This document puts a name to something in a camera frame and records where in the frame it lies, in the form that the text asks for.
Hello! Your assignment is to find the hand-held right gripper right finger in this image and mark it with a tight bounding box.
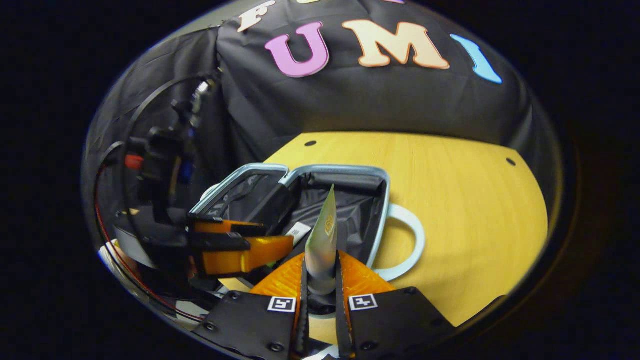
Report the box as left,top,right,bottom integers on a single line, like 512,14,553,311
334,250,457,360

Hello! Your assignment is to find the pale green skin care sachet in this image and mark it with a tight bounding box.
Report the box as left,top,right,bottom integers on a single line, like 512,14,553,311
304,184,339,297

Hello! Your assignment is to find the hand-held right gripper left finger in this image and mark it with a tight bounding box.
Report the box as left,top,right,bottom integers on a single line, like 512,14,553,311
192,251,310,360

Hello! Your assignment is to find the black backdrop cloth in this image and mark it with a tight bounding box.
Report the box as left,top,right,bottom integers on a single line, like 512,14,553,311
82,0,561,211

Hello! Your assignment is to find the thin black cable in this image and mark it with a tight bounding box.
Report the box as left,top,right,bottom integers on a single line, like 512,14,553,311
119,74,213,236

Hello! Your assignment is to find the white skin care sachet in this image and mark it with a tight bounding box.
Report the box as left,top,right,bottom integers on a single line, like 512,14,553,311
284,221,312,247

